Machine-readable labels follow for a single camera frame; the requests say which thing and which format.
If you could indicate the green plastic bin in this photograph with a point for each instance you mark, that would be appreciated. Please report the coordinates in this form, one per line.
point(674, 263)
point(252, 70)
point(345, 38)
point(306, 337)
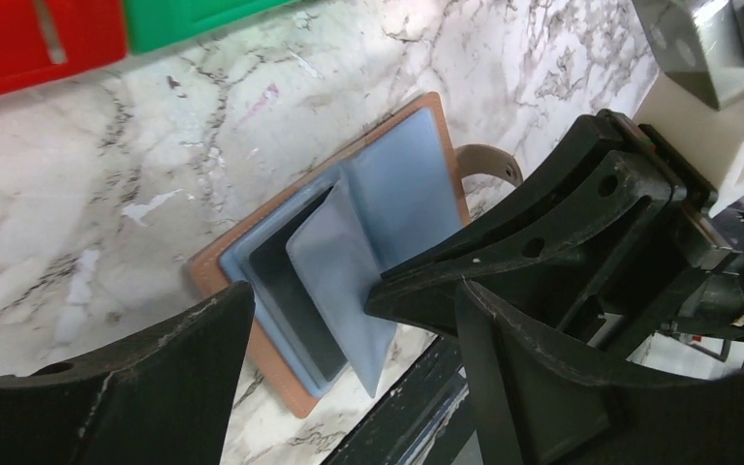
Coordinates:
point(152, 24)

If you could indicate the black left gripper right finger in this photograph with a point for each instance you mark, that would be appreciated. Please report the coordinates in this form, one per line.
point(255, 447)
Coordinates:
point(542, 397)

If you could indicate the left red plastic bin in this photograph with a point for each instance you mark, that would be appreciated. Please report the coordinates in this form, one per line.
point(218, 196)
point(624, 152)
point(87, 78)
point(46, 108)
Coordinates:
point(42, 41)

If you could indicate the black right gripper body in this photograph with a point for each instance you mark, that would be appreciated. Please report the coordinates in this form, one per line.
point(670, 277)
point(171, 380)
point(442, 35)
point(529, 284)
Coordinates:
point(684, 273)

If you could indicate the tan leather card holder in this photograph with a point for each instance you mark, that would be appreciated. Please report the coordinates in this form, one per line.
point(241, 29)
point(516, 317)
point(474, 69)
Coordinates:
point(396, 191)

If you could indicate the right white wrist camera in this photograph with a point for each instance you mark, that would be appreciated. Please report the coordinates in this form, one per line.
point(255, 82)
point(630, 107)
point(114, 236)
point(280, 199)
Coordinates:
point(697, 101)

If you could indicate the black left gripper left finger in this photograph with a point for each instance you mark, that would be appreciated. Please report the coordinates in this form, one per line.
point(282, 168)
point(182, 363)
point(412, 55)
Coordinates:
point(163, 395)

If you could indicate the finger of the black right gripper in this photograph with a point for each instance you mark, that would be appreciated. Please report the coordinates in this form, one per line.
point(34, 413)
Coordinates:
point(429, 304)
point(588, 209)

